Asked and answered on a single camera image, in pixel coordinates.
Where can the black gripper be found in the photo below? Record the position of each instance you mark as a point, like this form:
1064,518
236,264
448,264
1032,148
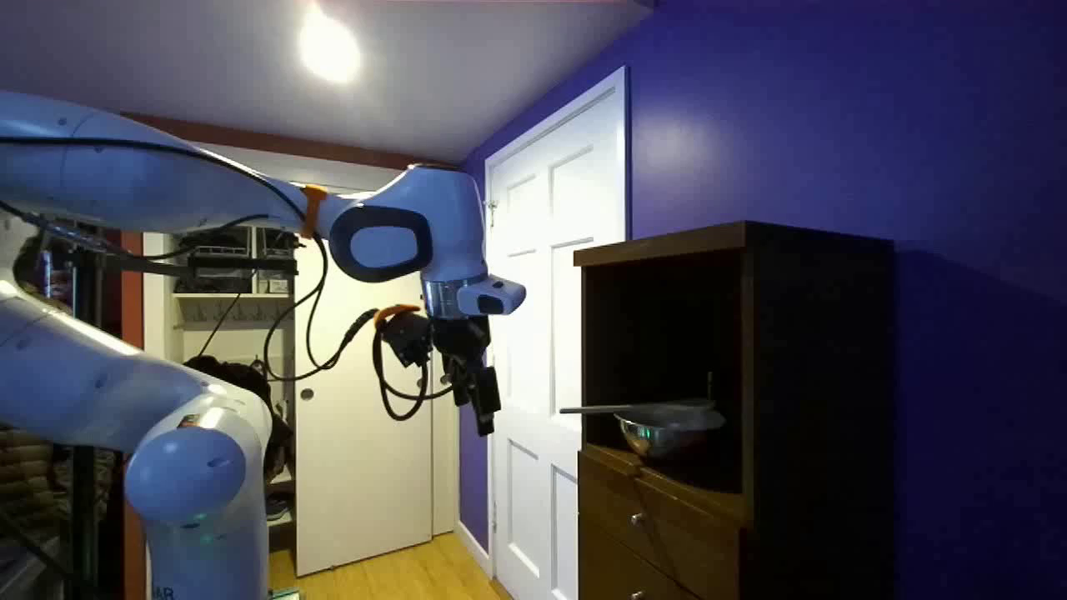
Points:
462,346

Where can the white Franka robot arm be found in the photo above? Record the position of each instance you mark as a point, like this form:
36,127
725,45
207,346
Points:
89,168

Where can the wide white closet door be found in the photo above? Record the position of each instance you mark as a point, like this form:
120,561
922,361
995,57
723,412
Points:
354,477

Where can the white panel door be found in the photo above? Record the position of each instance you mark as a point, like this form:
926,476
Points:
555,223

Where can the white closet shelving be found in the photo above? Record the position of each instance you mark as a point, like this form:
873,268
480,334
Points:
236,272

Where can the wooden cabinet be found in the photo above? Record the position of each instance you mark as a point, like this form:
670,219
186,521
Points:
823,421

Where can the round ceiling light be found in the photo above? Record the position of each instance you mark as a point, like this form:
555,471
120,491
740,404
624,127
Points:
329,47

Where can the black tripod pole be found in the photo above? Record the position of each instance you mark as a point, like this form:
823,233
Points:
85,521

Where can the wrist camera with orange mount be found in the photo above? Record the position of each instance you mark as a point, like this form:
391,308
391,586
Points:
404,337

